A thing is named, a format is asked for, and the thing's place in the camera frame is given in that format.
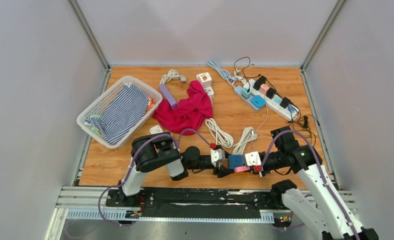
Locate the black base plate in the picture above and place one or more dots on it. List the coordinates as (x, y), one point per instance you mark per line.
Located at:
(198, 203)

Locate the white cube socket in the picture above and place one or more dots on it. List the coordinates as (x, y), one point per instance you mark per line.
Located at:
(205, 79)

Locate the cyan square plug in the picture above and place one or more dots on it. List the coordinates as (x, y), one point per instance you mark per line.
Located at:
(258, 101)

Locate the blue striped cloth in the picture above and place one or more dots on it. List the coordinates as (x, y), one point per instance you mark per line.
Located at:
(123, 113)

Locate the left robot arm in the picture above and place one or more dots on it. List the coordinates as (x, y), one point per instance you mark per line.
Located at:
(151, 152)

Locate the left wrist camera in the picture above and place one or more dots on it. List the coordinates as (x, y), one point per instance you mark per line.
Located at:
(214, 156)

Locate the blue cube adapter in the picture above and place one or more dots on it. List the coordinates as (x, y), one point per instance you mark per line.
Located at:
(235, 161)

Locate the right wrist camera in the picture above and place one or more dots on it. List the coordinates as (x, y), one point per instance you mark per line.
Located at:
(249, 156)

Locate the purple USB power strip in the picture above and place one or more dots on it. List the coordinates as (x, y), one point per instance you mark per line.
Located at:
(168, 96)

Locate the pink square plug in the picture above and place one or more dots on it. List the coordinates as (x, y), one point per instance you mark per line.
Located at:
(241, 169)

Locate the light blue power strip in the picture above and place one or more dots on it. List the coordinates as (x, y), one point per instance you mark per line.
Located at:
(246, 96)

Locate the white long power strip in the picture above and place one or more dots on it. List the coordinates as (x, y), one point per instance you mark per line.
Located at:
(280, 105)

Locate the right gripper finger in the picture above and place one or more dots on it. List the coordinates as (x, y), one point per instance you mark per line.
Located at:
(260, 172)
(255, 162)

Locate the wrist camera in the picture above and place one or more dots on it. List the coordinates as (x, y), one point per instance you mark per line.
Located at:
(214, 156)
(249, 156)

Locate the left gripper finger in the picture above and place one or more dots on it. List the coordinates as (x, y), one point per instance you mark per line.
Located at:
(223, 155)
(222, 171)

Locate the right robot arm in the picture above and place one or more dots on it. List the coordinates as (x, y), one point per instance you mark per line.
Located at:
(329, 217)

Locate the white plastic basket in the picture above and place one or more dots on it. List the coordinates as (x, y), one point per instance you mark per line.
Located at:
(102, 102)

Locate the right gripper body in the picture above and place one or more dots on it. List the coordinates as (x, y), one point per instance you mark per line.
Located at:
(272, 160)

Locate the magenta cloth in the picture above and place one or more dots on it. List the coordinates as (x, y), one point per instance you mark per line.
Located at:
(190, 113)

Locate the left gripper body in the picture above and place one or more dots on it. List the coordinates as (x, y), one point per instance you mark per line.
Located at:
(202, 163)

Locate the white travel adapter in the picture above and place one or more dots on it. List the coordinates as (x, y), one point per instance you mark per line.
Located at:
(209, 91)

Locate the white USB charger plug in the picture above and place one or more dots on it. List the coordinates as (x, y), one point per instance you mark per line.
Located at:
(157, 129)

